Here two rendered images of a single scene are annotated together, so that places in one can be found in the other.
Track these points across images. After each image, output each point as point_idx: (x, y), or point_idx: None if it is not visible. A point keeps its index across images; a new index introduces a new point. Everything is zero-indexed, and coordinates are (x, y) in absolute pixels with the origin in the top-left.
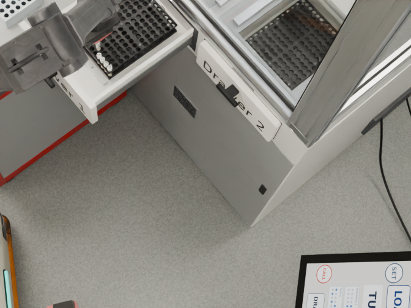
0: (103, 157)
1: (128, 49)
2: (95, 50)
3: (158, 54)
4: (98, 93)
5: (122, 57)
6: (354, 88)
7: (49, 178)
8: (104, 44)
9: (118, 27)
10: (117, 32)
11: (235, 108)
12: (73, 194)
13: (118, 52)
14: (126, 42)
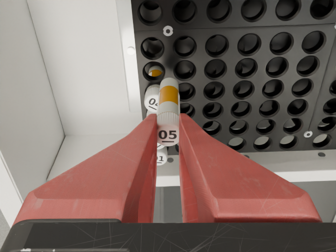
0: None
1: (266, 91)
2: (158, 62)
3: (318, 177)
4: (105, 113)
5: (225, 137)
6: None
7: None
8: (206, 63)
9: (314, 31)
10: (289, 44)
11: (317, 205)
12: None
13: (227, 119)
14: (280, 102)
